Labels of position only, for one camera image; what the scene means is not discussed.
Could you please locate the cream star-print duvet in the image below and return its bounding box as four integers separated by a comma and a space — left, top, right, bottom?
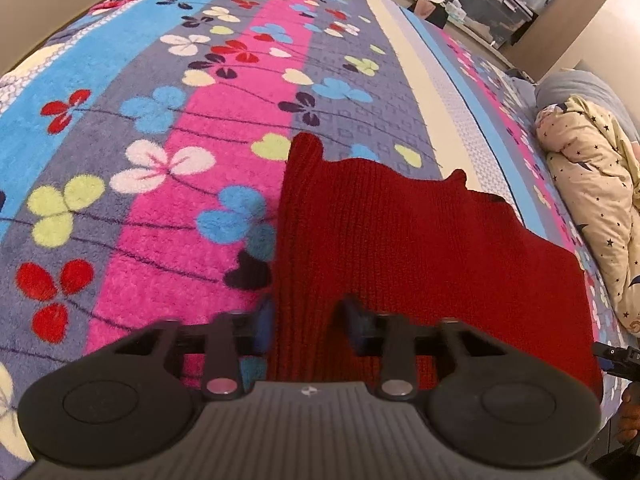
536, 96, 639, 337

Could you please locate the grey pillow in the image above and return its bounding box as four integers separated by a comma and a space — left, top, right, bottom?
535, 70, 639, 143

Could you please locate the person's right hand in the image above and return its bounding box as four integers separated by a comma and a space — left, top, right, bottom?
616, 382, 640, 445

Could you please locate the colourful floral fleece blanket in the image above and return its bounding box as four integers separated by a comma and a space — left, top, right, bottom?
1, 0, 630, 479

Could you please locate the wooden shelf unit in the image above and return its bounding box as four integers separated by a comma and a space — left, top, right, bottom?
499, 0, 640, 84

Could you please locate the red knitted sweater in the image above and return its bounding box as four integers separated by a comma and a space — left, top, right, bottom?
267, 132, 603, 394

